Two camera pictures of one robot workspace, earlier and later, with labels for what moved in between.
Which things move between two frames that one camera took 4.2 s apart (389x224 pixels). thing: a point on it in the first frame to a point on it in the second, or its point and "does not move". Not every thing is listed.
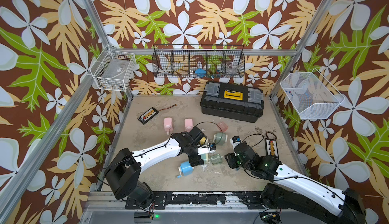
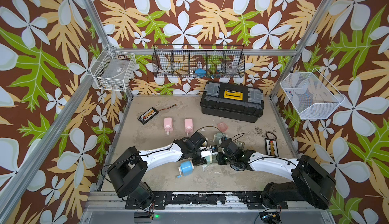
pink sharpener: (168, 124) does not move
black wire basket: (198, 61) does not move
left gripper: (196, 160) does not move
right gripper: (230, 157) to (218, 158)
